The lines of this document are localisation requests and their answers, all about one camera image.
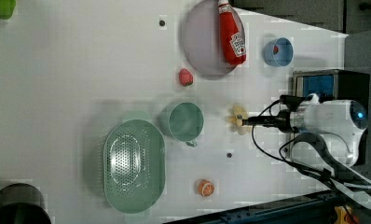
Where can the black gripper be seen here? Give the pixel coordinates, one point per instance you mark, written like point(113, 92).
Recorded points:
point(280, 121)

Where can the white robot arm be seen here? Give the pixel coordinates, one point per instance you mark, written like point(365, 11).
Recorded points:
point(325, 143)

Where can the green mug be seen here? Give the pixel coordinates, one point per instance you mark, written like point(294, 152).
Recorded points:
point(182, 121)

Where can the blue cup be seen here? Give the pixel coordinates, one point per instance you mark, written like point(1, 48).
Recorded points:
point(278, 52)

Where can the red plush ketchup bottle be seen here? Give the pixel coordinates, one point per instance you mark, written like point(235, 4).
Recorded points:
point(232, 43)

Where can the red plush strawberry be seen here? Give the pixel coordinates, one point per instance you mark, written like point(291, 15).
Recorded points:
point(185, 77)

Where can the orange slice toy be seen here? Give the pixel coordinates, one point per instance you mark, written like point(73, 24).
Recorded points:
point(206, 188)

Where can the grey round plate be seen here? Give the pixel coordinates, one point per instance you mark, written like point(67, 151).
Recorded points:
point(201, 39)

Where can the green perforated colander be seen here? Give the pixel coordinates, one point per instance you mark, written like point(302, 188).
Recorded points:
point(134, 166)

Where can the dark round pot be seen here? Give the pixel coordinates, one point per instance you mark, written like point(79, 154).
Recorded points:
point(22, 203)

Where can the green plush toy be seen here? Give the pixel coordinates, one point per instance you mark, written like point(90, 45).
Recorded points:
point(7, 8)

